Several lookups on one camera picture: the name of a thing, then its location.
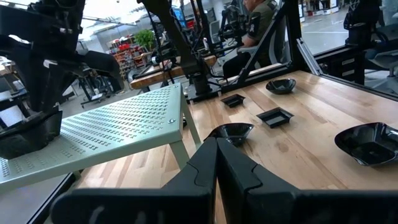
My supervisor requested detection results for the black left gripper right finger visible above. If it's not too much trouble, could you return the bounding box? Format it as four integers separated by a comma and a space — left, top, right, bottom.
217, 138, 398, 224

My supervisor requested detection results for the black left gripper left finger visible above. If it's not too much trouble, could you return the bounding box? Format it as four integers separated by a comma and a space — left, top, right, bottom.
51, 138, 218, 224

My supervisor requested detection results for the black wavy mini plate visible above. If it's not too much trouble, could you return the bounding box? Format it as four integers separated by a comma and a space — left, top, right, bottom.
203, 122, 255, 147
266, 77, 297, 95
334, 121, 398, 167
0, 107, 63, 161

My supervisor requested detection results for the black square mini plate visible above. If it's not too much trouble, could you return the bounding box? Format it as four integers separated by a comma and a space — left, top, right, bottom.
220, 93, 246, 109
256, 106, 295, 129

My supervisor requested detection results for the green perforated metal shelf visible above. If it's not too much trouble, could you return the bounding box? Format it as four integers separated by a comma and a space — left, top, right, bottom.
0, 82, 203, 194

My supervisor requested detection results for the wooden background table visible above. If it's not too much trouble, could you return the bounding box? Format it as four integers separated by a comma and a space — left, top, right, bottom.
129, 55, 218, 91

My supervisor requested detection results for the green leafy plant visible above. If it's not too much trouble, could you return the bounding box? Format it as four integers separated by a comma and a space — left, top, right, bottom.
134, 29, 156, 51

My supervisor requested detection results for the silver aluminium strut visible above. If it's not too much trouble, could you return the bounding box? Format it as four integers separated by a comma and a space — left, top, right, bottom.
295, 37, 325, 76

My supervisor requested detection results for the black drawer cabinet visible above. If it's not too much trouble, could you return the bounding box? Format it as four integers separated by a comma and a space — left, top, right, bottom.
313, 45, 367, 85

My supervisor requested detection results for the person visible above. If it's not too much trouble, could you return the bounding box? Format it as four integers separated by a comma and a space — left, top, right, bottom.
222, 0, 282, 79

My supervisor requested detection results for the grey office chair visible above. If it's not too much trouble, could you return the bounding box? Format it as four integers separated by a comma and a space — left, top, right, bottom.
363, 23, 398, 96

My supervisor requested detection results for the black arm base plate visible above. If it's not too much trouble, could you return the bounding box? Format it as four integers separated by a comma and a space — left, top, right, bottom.
185, 81, 223, 104

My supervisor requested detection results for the black aluminium table frame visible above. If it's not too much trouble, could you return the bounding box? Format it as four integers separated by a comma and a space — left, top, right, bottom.
217, 0, 398, 102

